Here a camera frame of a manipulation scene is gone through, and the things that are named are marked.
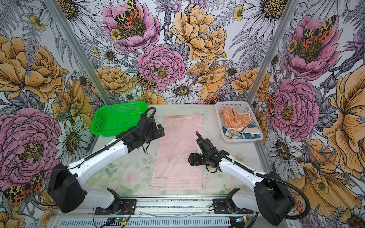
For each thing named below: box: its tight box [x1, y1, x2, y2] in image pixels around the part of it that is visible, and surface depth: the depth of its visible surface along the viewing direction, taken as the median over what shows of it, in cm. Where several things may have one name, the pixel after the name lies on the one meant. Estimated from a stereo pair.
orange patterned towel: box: [218, 107, 252, 130], surface depth 107 cm
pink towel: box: [150, 114, 204, 191], surface depth 91 cm
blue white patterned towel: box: [221, 123, 262, 140], surface depth 95 cm
